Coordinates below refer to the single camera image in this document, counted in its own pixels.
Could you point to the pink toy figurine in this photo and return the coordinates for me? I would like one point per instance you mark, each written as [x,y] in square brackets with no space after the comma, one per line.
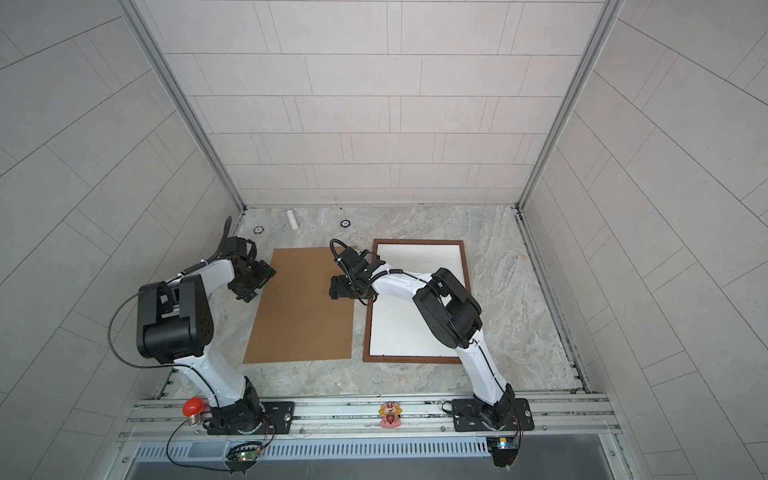
[390,413]

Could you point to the white cylinder tube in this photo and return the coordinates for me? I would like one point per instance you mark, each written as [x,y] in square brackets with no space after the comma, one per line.
[292,220]

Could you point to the right circuit board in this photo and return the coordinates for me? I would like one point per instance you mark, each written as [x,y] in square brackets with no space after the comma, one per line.
[503,450]

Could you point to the blue poster with white mat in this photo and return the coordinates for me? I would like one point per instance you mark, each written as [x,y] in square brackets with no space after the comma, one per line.
[396,330]

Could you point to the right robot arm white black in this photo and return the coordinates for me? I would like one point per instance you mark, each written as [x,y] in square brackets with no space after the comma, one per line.
[453,317]

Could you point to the brown wooden picture frame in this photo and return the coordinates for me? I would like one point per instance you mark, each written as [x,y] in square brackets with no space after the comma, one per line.
[367,354]

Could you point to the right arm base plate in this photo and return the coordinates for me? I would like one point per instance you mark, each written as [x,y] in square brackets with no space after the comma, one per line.
[473,415]

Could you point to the brown backing board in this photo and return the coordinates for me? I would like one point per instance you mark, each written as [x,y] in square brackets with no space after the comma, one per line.
[296,319]

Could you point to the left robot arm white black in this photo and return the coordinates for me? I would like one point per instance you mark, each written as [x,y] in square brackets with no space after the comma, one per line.
[175,326]

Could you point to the circuit board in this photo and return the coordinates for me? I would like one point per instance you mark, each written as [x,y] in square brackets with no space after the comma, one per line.
[240,458]
[503,450]

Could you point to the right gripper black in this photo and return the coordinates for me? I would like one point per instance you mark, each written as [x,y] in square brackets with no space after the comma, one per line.
[338,287]

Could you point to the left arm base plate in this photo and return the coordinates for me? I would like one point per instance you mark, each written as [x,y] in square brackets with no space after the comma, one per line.
[279,415]

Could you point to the red emergency stop button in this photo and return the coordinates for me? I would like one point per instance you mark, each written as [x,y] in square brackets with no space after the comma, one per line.
[193,410]

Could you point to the left circuit board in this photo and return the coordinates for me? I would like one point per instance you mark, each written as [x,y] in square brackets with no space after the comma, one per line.
[240,458]

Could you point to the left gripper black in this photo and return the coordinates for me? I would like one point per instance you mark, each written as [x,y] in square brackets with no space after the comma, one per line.
[265,271]

